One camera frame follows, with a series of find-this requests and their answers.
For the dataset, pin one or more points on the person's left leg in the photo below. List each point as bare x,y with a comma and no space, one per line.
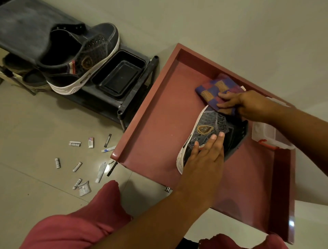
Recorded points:
76,225

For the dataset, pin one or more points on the person's right hand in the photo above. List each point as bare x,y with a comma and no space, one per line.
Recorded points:
249,105

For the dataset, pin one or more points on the small white tube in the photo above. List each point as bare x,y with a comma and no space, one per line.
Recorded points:
77,167
76,184
57,163
74,144

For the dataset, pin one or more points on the small pink white box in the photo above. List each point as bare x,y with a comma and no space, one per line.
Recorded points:
91,142

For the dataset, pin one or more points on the person's leg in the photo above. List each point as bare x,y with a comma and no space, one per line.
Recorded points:
274,242
76,225

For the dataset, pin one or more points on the person's right leg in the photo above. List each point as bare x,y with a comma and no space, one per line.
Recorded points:
274,242

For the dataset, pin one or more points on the purple checked cloth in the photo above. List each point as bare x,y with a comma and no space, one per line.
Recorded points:
217,86

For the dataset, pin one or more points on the person's left little finger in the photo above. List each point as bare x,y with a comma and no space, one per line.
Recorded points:
196,151

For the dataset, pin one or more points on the thin black stick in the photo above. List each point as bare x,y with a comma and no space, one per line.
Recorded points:
108,140

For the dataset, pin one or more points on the black plastic tray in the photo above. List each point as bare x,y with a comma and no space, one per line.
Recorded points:
120,74

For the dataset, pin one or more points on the person's right fingers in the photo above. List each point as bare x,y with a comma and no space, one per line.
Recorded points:
228,100

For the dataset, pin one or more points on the white plastic container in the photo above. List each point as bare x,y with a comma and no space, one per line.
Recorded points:
266,134

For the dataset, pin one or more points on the white squeeze tube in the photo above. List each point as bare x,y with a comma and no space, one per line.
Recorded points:
100,173

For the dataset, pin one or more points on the metal table foot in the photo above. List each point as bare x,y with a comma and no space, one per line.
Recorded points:
168,189

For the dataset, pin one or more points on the black shoe rack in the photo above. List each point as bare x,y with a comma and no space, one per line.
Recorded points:
23,25

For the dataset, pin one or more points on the white blue tube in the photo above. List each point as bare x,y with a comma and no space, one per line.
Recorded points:
108,149

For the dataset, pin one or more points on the dark patterned sneaker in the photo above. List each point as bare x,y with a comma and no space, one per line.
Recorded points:
97,51
205,123

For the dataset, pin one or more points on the white sachet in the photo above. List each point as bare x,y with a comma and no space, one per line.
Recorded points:
84,189

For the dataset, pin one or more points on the black pen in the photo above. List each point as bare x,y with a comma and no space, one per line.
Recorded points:
112,168

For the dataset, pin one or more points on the person's left hand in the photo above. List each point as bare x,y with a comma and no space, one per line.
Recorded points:
202,169

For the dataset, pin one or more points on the person's right forearm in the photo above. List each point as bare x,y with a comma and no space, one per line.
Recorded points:
302,128

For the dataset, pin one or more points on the red tray table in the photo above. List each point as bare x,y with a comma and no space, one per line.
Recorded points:
158,115

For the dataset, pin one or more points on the person's left forearm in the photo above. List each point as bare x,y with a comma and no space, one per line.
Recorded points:
158,220

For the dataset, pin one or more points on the dark flat shoe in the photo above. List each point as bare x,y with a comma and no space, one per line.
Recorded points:
35,80
15,64

